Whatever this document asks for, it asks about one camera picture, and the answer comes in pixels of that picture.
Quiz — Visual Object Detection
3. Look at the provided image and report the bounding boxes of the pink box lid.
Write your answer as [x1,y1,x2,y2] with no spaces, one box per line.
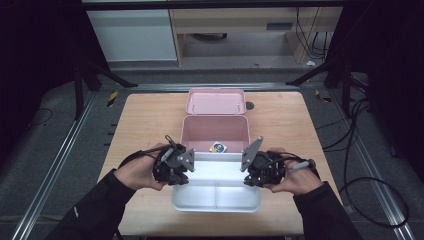
[185,87,248,116]

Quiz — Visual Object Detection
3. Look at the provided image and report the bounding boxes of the pink storage box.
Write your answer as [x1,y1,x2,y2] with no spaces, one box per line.
[180,114,251,155]

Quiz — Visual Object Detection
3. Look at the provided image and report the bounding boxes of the black cables under desk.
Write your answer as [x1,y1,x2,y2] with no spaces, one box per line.
[294,7,334,60]

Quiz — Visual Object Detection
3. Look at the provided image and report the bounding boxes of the yellow black tape strip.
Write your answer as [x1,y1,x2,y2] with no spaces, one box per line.
[106,90,119,108]
[314,89,333,103]

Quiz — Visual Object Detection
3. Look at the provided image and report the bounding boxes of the black metal stand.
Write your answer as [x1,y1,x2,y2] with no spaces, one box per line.
[73,49,139,121]
[285,49,354,118]

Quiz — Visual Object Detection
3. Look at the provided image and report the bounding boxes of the small blue yellow packet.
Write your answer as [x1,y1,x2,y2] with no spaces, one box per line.
[208,141,228,154]

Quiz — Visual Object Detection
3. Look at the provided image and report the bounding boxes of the white divided tray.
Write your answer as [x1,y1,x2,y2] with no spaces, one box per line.
[171,151,262,213]

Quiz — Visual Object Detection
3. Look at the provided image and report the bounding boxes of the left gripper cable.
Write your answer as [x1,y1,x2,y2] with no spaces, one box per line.
[118,134,178,169]

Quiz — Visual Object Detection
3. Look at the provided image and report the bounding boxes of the person's left hand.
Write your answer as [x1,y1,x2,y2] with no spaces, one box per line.
[113,143,168,192]

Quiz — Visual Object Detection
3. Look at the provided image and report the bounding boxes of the wooden desk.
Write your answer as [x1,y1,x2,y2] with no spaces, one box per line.
[169,7,344,66]

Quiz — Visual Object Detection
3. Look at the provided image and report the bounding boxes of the white cabinet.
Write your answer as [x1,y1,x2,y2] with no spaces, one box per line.
[85,9,178,63]

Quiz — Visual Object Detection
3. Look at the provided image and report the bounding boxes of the black looped floor cable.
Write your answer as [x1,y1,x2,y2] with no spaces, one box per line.
[339,176,410,229]

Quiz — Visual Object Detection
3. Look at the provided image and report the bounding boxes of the aluminium floor rail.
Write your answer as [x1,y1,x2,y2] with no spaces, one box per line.
[328,89,416,240]
[11,91,98,240]

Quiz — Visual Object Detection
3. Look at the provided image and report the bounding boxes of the thin black floor cable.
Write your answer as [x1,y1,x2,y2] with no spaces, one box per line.
[28,107,54,129]

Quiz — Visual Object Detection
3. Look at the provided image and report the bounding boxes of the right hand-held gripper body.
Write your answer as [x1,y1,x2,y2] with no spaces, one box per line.
[239,135,288,188]

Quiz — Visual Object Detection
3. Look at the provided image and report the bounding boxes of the person's right hand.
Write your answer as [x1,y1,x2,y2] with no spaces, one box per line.
[264,148,326,196]

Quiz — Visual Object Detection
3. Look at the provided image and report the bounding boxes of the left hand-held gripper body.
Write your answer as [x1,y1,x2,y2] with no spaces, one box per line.
[152,143,196,185]

